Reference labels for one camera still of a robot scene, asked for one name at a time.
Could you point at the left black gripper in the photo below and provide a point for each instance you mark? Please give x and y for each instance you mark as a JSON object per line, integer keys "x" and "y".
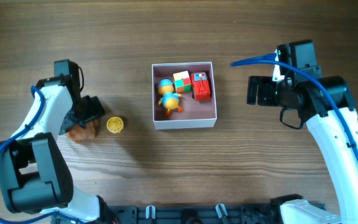
{"x": 95, "y": 110}

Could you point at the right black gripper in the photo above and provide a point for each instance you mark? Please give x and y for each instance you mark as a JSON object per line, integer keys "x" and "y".
{"x": 260, "y": 90}

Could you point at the brown plush bear with orange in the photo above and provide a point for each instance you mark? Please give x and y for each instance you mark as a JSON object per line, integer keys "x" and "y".
{"x": 77, "y": 133}

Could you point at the red toy truck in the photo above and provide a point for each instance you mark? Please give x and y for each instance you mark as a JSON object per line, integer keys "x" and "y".
{"x": 200, "y": 86}

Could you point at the colourful puzzle cube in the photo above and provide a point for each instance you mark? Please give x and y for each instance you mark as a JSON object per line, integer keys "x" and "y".
{"x": 182, "y": 82}

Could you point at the white cardboard box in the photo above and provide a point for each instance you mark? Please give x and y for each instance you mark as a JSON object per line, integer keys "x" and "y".
{"x": 196, "y": 114}

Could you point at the yellow duck toy blue hat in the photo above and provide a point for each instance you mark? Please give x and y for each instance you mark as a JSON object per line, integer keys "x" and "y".
{"x": 169, "y": 100}

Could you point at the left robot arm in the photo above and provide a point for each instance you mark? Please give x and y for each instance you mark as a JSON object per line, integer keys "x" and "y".
{"x": 34, "y": 177}

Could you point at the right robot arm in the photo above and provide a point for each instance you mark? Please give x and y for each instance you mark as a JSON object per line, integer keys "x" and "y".
{"x": 326, "y": 107}

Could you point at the yellow round fan wheel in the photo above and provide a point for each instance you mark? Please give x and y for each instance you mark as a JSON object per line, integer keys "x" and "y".
{"x": 115, "y": 125}

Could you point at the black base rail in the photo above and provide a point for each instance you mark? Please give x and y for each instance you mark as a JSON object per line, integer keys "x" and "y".
{"x": 258, "y": 213}

